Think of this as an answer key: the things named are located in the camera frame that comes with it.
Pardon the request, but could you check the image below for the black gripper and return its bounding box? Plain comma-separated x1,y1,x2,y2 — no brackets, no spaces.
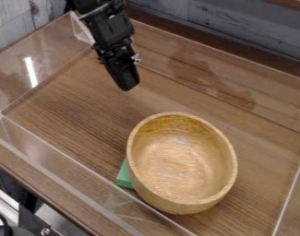
78,6,140,91

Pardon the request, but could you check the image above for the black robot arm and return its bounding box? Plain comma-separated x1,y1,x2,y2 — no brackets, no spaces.
70,0,140,91

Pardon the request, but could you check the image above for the brown wooden oval bowl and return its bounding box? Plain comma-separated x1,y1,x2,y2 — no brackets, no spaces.
127,112,239,215

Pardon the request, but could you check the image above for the green block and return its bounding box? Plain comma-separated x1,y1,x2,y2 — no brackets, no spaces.
117,160,135,189

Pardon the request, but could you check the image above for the clear acrylic corner bracket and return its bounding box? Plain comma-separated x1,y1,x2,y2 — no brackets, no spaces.
70,11,96,45

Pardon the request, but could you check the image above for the clear acrylic tray wall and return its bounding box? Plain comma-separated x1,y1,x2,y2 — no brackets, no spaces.
0,14,300,236

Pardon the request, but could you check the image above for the black metal bracket with bolt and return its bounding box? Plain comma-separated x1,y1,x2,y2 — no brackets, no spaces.
18,206,62,236

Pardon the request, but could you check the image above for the black cable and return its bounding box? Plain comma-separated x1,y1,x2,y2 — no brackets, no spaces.
0,211,14,236

